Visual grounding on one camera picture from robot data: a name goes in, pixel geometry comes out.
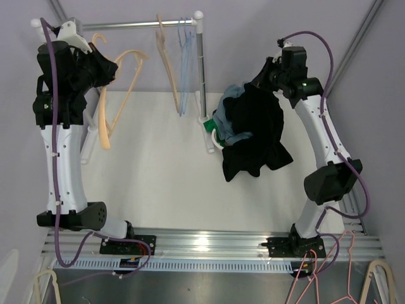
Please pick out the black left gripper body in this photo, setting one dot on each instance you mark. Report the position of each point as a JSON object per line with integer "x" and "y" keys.
{"x": 82, "y": 79}

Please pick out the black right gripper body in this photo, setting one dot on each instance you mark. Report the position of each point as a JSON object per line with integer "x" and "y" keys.
{"x": 278, "y": 77}

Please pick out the black t shirt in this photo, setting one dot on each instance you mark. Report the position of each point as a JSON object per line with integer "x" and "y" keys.
{"x": 257, "y": 111}

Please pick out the grey blue t shirt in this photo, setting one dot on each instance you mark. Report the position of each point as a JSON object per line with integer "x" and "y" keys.
{"x": 224, "y": 125}

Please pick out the green t shirt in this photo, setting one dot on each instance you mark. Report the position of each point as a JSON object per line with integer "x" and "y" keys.
{"x": 211, "y": 124}

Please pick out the light blue wire hanger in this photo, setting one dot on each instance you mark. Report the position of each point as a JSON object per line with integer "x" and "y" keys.
{"x": 191, "y": 52}
{"x": 183, "y": 38}

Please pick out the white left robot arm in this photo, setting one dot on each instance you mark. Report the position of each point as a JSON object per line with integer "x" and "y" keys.
{"x": 68, "y": 73}

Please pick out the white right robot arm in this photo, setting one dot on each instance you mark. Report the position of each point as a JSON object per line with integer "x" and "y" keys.
{"x": 336, "y": 172}

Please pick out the beige hanger bottom left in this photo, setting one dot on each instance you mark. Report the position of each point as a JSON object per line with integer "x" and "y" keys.
{"x": 41, "y": 281}

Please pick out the beige hanger bottom right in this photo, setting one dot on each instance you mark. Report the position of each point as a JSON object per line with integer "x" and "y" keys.
{"x": 380, "y": 272}

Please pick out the white perforated plastic basket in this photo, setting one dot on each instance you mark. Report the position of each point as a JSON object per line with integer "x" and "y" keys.
{"x": 217, "y": 142}

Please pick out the silver white clothes rack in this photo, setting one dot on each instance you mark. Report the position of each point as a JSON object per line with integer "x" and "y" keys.
{"x": 103, "y": 129}

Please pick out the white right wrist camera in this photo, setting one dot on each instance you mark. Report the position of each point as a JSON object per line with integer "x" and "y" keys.
{"x": 282, "y": 43}

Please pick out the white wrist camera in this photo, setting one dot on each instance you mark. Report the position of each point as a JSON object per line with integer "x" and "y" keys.
{"x": 71, "y": 32}
{"x": 282, "y": 43}

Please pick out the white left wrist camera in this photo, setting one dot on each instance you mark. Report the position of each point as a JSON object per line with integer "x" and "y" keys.
{"x": 71, "y": 32}

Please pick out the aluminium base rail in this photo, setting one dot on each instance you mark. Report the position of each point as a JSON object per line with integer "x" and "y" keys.
{"x": 208, "y": 251}

